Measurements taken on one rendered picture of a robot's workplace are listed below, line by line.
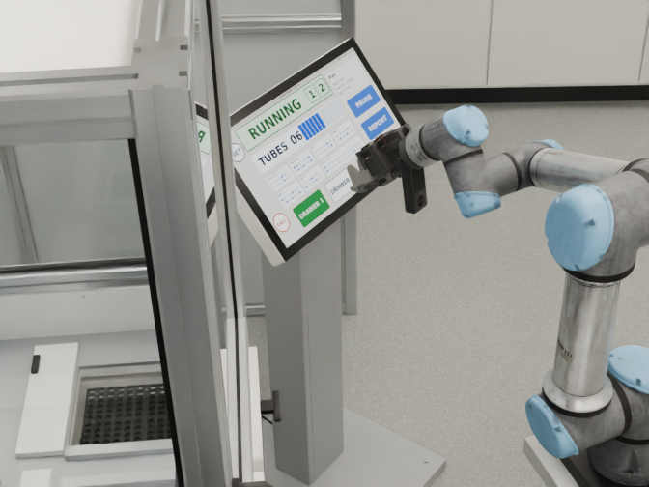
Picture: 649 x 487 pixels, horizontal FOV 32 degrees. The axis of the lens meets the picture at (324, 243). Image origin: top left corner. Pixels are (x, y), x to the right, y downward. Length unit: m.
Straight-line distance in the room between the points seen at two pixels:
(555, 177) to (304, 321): 0.91
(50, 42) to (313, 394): 2.04
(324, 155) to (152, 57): 1.64
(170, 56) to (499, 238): 3.24
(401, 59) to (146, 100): 3.84
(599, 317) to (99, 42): 1.08
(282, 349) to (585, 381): 1.09
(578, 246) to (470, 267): 2.21
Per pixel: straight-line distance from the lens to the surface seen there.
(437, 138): 2.04
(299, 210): 2.36
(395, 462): 3.15
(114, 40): 0.92
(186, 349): 0.93
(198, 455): 1.01
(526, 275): 3.85
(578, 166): 1.94
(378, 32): 4.55
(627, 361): 2.03
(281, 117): 2.41
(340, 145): 2.49
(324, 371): 2.87
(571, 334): 1.83
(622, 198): 1.69
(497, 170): 2.04
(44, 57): 0.90
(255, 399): 2.06
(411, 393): 3.39
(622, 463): 2.11
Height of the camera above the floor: 2.36
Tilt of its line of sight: 37 degrees down
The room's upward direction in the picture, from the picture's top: 2 degrees counter-clockwise
